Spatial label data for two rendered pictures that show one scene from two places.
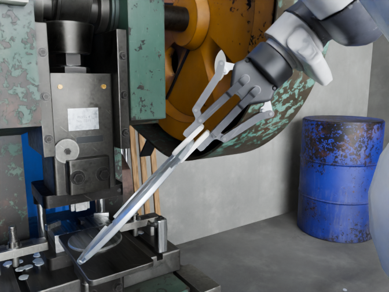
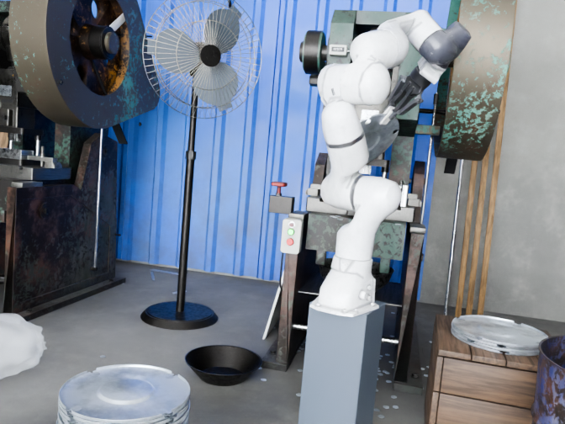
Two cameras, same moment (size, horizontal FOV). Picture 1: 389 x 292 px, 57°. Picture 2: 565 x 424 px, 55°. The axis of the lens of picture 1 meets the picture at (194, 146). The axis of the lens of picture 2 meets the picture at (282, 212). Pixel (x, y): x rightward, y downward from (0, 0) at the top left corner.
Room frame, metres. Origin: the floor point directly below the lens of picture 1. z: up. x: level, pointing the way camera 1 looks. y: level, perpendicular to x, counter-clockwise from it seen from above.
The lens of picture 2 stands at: (-1.01, -1.17, 0.88)
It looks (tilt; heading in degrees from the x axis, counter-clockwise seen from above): 6 degrees down; 46
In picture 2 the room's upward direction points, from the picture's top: 5 degrees clockwise
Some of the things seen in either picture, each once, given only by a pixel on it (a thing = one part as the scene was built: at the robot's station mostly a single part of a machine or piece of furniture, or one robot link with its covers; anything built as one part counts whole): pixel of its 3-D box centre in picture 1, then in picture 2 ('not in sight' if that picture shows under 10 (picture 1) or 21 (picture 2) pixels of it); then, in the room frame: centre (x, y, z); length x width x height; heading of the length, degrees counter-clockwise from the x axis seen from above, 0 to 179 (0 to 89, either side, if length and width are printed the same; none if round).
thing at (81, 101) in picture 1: (79, 128); (369, 123); (0.87, 0.28, 1.04); 0.17 x 0.15 x 0.30; 34
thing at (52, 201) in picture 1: (77, 192); (366, 164); (0.91, 0.31, 0.86); 0.20 x 0.16 x 0.05; 124
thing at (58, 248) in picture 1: (80, 231); not in sight; (0.90, 0.30, 0.76); 0.15 x 0.09 x 0.05; 124
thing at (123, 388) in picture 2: not in sight; (126, 390); (-0.41, -0.08, 0.31); 0.29 x 0.29 x 0.01
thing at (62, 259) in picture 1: (80, 243); not in sight; (0.91, 0.31, 0.72); 0.20 x 0.16 x 0.03; 124
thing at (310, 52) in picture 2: not in sight; (320, 57); (0.78, 0.52, 1.31); 0.22 x 0.12 x 0.22; 34
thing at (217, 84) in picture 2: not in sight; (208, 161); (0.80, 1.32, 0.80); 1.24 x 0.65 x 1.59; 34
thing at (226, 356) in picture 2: not in sight; (223, 367); (0.28, 0.41, 0.04); 0.30 x 0.30 x 0.07
